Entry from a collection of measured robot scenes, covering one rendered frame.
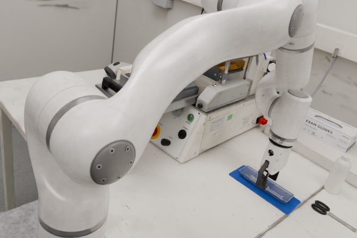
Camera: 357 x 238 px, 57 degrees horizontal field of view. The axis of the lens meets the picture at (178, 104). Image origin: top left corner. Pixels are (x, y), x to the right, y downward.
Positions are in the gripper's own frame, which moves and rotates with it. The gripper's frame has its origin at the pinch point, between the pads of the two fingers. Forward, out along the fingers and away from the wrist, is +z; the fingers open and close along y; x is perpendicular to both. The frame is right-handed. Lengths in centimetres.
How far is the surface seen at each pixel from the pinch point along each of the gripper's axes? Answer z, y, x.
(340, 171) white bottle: -6.0, 18.2, -15.9
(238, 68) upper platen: -25.2, 16.5, 31.2
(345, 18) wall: -47, 65, 15
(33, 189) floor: 78, -26, 119
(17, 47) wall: 19, -1, 194
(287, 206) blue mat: 3.4, -1.8, -9.6
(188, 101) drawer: -17.3, -11.0, 30.2
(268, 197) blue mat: 3.4, -3.3, -3.7
